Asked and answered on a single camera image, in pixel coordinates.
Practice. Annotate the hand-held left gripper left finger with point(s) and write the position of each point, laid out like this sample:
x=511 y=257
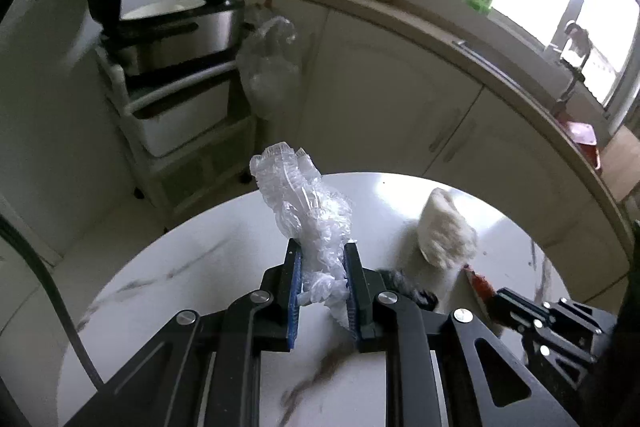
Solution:
x=295 y=302

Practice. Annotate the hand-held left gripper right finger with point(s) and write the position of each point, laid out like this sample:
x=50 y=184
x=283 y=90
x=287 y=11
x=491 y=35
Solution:
x=354 y=302

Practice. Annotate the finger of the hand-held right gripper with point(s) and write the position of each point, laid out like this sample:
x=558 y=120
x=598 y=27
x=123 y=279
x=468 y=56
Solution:
x=550 y=347
x=570 y=317

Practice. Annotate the red wrapper scrap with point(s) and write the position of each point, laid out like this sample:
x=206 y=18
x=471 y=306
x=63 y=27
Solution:
x=480 y=284

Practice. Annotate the clear plastic wrap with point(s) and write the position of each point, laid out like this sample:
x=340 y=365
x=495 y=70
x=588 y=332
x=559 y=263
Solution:
x=305 y=207

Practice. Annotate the black crumpled scrap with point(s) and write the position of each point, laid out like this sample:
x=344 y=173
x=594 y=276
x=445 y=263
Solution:
x=407 y=289

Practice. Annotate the round white marble table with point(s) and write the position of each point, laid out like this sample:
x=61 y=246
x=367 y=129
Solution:
x=190 y=267

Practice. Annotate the crumpled tissue pile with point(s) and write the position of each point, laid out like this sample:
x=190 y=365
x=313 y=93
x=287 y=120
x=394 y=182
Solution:
x=445 y=232

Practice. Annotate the cream base cabinet door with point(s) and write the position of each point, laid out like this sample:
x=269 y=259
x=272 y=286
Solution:
x=380 y=97
x=525 y=187

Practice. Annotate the red container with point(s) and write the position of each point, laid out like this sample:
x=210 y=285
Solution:
x=582 y=142

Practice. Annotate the white storage bin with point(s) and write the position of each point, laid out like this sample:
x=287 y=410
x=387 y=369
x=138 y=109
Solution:
x=185 y=119

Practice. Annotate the hanging clear plastic bag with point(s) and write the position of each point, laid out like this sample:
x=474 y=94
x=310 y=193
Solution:
x=270 y=67

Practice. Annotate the beige kitchen counter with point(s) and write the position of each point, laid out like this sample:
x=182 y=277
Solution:
x=500 y=77

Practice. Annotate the metal faucet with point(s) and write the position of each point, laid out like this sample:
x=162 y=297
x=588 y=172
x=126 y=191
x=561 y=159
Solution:
x=572 y=52

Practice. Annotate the white shelf cart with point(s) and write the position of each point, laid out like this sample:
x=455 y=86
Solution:
x=115 y=97

